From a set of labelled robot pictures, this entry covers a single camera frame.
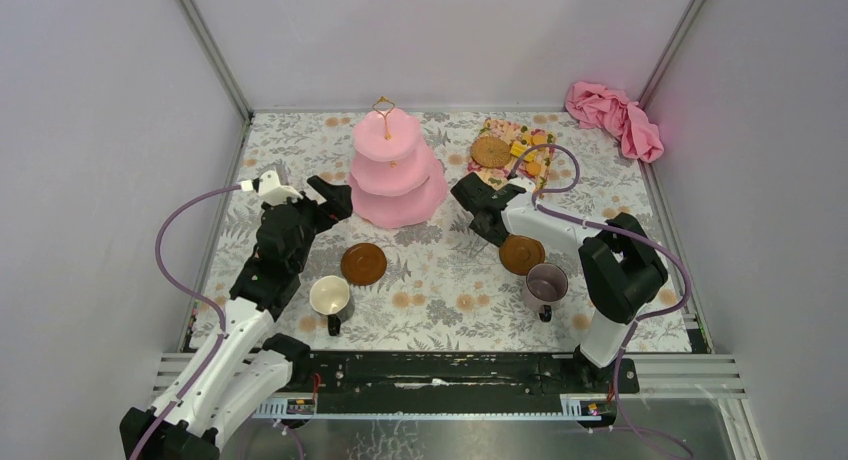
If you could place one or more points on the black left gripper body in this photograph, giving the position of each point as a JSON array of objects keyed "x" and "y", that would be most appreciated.
[{"x": 317, "y": 204}]

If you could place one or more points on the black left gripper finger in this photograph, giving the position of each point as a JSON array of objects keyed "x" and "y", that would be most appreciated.
[
  {"x": 331, "y": 213},
  {"x": 328, "y": 191}
]

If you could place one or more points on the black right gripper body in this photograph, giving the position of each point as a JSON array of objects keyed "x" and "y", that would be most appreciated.
[{"x": 492, "y": 236}]

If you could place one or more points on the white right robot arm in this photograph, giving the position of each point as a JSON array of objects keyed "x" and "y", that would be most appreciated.
[{"x": 621, "y": 267}]

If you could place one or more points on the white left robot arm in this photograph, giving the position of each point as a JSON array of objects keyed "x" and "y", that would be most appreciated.
[{"x": 241, "y": 363}]

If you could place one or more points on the round woven brown coaster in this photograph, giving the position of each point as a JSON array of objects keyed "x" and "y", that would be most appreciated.
[{"x": 490, "y": 152}]

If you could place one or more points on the pink three-tier cake stand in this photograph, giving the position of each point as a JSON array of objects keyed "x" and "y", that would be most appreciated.
[{"x": 395, "y": 177}]

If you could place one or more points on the small orange cookie toy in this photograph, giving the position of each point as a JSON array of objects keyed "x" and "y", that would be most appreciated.
[{"x": 533, "y": 168}]

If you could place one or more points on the brown saucer right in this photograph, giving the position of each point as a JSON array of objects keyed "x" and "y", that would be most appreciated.
[{"x": 520, "y": 254}]

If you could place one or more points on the brown saucer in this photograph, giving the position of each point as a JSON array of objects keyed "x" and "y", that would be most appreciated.
[
  {"x": 363, "y": 264},
  {"x": 520, "y": 254}
]

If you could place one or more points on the floral rectangular serving tray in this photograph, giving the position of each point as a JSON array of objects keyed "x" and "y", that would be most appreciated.
[{"x": 509, "y": 132}]

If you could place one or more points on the yellow cake piece toy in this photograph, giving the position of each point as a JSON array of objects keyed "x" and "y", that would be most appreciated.
[{"x": 518, "y": 148}]

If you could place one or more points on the brown saucer left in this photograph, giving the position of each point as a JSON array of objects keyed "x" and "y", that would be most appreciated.
[{"x": 363, "y": 264}]

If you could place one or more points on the floral tablecloth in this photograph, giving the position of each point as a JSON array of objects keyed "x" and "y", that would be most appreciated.
[{"x": 433, "y": 296}]

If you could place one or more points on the crumpled pink cloth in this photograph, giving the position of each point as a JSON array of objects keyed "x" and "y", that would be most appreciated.
[{"x": 595, "y": 105}]

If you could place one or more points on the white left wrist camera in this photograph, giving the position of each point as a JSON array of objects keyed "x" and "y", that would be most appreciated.
[{"x": 270, "y": 189}]

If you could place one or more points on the cream mug black handle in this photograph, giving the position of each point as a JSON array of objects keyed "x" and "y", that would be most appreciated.
[{"x": 331, "y": 298}]

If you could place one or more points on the mauve mug black handle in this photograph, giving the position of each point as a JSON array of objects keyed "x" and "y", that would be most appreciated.
[{"x": 544, "y": 289}]

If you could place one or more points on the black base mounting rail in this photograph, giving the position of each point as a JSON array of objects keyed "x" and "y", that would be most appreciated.
[{"x": 417, "y": 384}]

